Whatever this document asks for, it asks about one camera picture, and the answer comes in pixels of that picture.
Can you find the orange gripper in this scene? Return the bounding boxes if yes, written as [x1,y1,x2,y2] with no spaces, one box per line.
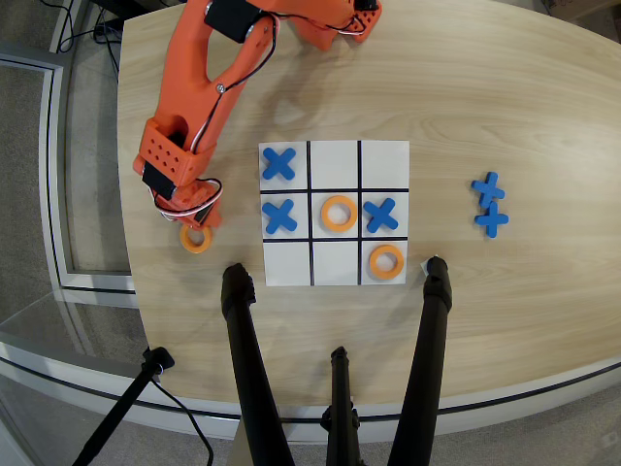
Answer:
[153,178,225,230]

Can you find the blue foam cross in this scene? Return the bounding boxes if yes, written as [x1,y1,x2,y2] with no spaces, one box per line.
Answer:
[261,147,298,182]
[470,171,507,207]
[474,201,510,240]
[261,198,299,235]
[362,197,400,234]

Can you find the white tic-tac-toe board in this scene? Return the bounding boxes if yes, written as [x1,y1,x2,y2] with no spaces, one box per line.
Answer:
[258,140,410,287]

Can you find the thin black stand pole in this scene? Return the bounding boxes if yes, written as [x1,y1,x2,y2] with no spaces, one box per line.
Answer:
[71,347,176,466]

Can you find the short black tripod leg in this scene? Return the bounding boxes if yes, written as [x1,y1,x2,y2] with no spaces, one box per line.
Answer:
[319,346,363,466]

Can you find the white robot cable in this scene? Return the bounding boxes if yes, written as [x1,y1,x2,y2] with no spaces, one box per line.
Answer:
[153,179,224,220]

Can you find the orange foam ring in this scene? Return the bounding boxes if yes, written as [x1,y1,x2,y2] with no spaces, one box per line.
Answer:
[179,223,214,254]
[320,194,359,232]
[368,244,406,281]

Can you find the grey metal frame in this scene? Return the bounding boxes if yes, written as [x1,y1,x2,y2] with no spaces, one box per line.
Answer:
[0,41,138,295]

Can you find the black floor cables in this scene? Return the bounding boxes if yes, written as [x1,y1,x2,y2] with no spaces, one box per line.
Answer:
[56,0,122,74]

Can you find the black cable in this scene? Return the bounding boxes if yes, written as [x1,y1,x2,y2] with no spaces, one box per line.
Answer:
[149,378,214,466]

